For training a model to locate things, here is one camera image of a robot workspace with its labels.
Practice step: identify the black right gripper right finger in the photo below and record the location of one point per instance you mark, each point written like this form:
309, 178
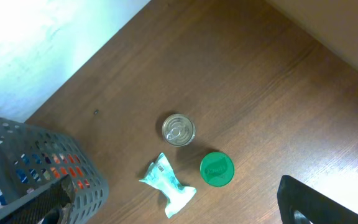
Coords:
299, 203

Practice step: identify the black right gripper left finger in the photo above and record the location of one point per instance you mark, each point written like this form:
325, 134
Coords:
52, 203

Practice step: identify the orange spaghetti packet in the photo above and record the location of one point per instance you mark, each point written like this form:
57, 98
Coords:
69, 164

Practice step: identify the green lid jar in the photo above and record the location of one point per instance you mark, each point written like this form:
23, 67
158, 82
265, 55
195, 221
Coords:
217, 169

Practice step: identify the mint green wipes packet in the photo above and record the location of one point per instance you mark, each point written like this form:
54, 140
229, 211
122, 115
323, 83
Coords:
161, 176

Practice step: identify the silver tin can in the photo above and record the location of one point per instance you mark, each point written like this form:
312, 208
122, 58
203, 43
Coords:
178, 130

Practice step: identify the grey plastic basket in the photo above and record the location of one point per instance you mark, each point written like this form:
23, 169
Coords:
38, 144

